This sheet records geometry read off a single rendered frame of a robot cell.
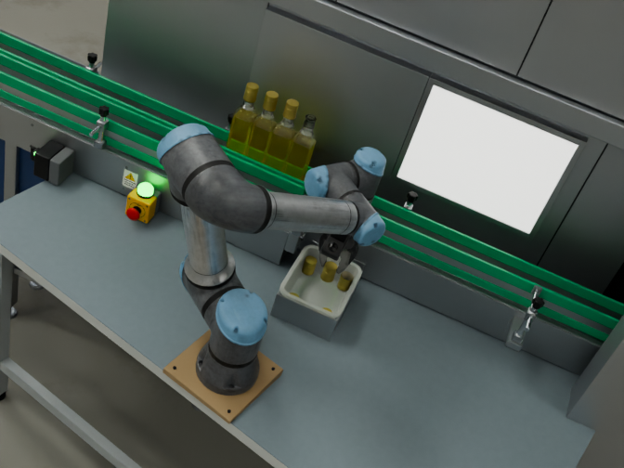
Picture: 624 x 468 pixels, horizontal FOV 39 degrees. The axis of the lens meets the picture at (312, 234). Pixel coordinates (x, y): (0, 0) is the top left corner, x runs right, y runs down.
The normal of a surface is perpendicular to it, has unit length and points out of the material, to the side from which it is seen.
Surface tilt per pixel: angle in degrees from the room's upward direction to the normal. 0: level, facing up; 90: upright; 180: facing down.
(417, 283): 90
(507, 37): 90
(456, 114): 90
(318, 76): 90
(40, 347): 0
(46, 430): 0
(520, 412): 0
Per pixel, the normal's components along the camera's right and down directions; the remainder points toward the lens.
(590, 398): -0.34, 0.55
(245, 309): 0.29, -0.59
